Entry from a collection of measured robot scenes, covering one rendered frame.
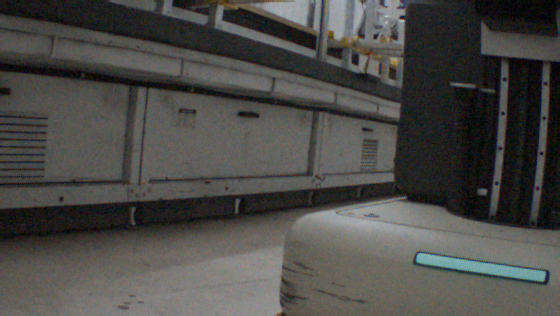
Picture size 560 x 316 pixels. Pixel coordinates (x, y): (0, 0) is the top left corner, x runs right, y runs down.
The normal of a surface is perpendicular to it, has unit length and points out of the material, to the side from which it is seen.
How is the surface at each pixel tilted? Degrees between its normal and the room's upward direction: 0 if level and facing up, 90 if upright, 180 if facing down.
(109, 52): 90
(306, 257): 90
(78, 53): 90
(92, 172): 90
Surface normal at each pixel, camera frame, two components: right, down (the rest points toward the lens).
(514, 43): -0.54, 0.00
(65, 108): 0.84, 0.11
